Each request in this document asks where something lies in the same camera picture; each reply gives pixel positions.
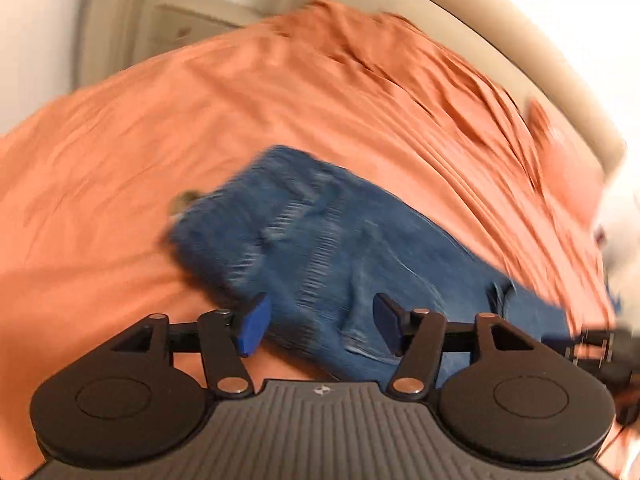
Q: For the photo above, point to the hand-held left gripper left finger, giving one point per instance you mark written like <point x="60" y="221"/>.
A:
<point x="255" y="322"/>

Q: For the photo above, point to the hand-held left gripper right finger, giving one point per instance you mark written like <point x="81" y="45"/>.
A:
<point x="387" y="320"/>

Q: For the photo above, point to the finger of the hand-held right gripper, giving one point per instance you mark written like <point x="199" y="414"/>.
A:
<point x="587" y="342"/>

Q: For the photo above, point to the blue denim pants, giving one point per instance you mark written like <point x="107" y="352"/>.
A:
<point x="325" y="240"/>

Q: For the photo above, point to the khaki fabric belt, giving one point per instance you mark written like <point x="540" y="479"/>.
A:
<point x="184" y="204"/>

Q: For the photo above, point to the orange embroidered pillow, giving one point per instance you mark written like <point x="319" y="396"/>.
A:
<point x="560" y="160"/>

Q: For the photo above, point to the orange duvet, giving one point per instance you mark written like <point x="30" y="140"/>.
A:
<point x="200" y="125"/>

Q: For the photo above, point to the beige padded headboard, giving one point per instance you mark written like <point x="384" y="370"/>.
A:
<point x="550" y="50"/>

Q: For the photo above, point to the beige nightstand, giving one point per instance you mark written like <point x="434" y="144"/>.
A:
<point x="200" y="20"/>

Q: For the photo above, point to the beige pleated curtain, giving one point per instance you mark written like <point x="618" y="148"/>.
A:
<point x="125" y="10"/>

